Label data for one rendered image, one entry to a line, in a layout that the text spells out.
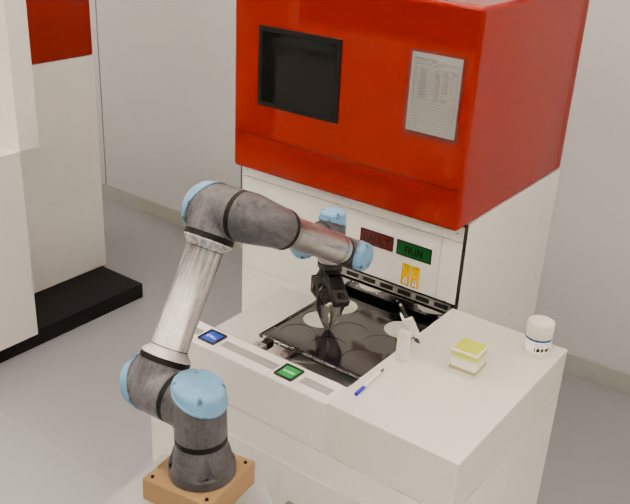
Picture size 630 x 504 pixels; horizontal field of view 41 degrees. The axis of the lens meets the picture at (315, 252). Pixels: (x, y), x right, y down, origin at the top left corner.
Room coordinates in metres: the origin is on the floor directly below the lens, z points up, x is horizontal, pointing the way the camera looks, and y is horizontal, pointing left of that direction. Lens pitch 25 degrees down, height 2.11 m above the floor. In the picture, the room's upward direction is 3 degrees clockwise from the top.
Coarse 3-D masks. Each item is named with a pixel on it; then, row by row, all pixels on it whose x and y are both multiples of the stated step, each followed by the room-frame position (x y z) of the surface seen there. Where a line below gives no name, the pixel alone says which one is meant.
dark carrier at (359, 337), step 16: (288, 320) 2.15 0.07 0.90; (352, 320) 2.17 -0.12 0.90; (368, 320) 2.17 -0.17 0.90; (384, 320) 2.18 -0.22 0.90; (400, 320) 2.18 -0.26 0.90; (272, 336) 2.05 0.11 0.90; (288, 336) 2.05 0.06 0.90; (304, 336) 2.06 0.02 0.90; (320, 336) 2.06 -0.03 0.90; (336, 336) 2.07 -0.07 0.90; (352, 336) 2.07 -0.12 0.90; (368, 336) 2.08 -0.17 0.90; (384, 336) 2.08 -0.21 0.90; (320, 352) 1.98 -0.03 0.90; (336, 352) 1.98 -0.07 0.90; (352, 352) 1.99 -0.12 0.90; (368, 352) 1.99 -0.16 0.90; (384, 352) 2.00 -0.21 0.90; (352, 368) 1.90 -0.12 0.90; (368, 368) 1.91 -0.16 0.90
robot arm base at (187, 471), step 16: (176, 448) 1.46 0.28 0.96; (224, 448) 1.47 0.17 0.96; (176, 464) 1.44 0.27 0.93; (192, 464) 1.43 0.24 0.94; (208, 464) 1.43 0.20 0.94; (224, 464) 1.45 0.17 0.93; (176, 480) 1.43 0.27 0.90; (192, 480) 1.41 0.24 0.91; (208, 480) 1.43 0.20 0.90; (224, 480) 1.44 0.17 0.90
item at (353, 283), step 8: (344, 280) 2.36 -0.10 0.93; (352, 280) 2.35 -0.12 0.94; (360, 288) 2.33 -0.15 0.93; (368, 288) 2.31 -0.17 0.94; (376, 288) 2.30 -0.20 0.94; (376, 296) 2.29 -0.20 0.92; (384, 296) 2.28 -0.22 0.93; (392, 296) 2.26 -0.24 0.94; (400, 296) 2.25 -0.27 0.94; (368, 304) 2.32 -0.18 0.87; (408, 304) 2.23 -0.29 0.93; (416, 304) 2.21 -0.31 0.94; (424, 304) 2.21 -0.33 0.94; (424, 312) 2.19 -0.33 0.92; (432, 312) 2.18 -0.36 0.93; (440, 312) 2.17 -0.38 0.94
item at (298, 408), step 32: (192, 352) 1.90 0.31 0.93; (224, 352) 1.85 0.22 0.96; (256, 352) 1.86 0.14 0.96; (256, 384) 1.77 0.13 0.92; (288, 384) 1.72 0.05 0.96; (320, 384) 1.73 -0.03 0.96; (256, 416) 1.77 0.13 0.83; (288, 416) 1.71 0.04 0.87; (320, 416) 1.65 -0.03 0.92; (320, 448) 1.65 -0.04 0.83
